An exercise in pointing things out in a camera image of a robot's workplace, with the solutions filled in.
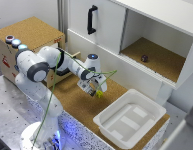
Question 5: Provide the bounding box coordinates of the green button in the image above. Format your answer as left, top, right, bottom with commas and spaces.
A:
17, 43, 29, 53

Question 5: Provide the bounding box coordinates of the wooden drawer box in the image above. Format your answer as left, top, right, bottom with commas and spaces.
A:
0, 16, 81, 89

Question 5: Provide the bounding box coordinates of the red button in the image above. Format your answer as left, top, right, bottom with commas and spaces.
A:
5, 34, 15, 45

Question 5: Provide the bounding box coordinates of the yellow block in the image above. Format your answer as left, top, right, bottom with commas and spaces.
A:
96, 90, 104, 99

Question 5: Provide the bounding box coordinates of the blue button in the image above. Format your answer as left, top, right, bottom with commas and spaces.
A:
11, 38, 22, 49

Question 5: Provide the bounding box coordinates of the black door handle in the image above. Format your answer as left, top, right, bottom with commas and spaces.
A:
87, 4, 99, 36

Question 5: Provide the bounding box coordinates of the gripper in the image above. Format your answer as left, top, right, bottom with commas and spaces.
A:
77, 73, 108, 98

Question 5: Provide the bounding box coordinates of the white sliding door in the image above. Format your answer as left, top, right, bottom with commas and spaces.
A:
68, 0, 127, 56

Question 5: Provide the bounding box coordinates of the white cabinet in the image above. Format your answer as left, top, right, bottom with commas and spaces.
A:
65, 0, 193, 107

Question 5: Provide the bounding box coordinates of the purple block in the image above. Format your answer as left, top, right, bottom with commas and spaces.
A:
140, 54, 150, 63

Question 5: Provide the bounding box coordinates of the green cable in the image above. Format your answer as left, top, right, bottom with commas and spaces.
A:
30, 48, 118, 150

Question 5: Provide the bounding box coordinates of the white plastic box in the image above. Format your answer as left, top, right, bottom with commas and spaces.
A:
92, 88, 167, 150

